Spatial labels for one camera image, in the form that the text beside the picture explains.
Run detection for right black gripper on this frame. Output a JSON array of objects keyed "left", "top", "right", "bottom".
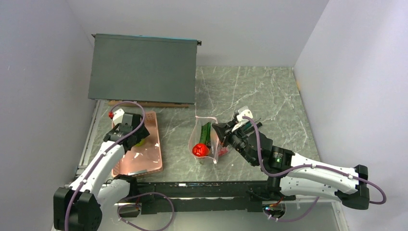
[{"left": 212, "top": 118, "right": 257, "bottom": 166}]

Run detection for clear zip top bag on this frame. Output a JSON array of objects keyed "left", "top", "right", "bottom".
[{"left": 188, "top": 116, "right": 231, "bottom": 164}]

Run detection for red chili pepper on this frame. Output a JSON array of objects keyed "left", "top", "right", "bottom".
[{"left": 218, "top": 147, "right": 230, "bottom": 156}]

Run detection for red orange pear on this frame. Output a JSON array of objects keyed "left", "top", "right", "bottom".
[{"left": 191, "top": 143, "right": 210, "bottom": 157}]

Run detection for green apple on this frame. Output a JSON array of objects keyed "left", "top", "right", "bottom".
[{"left": 135, "top": 138, "right": 148, "bottom": 147}]

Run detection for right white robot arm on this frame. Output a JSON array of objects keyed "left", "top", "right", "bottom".
[{"left": 212, "top": 123, "right": 370, "bottom": 210}]

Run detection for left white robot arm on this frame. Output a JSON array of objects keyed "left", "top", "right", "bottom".
[{"left": 53, "top": 112, "right": 149, "bottom": 231}]

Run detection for pink plastic basket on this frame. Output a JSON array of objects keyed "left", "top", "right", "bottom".
[{"left": 111, "top": 111, "right": 163, "bottom": 177}]

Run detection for dark grey server box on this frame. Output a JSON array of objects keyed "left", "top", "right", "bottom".
[{"left": 88, "top": 33, "right": 202, "bottom": 105}]

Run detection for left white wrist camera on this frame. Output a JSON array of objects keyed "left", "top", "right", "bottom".
[{"left": 108, "top": 108, "right": 125, "bottom": 126}]

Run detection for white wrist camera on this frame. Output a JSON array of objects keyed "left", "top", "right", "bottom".
[
  {"left": 232, "top": 106, "right": 253, "bottom": 132},
  {"left": 108, "top": 108, "right": 125, "bottom": 126}
]

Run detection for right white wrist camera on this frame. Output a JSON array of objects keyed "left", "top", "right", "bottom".
[{"left": 232, "top": 106, "right": 253, "bottom": 132}]

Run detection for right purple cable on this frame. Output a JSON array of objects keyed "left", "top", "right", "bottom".
[{"left": 242, "top": 115, "right": 387, "bottom": 223}]

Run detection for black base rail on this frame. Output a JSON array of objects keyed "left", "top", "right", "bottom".
[{"left": 89, "top": 180, "right": 319, "bottom": 218}]

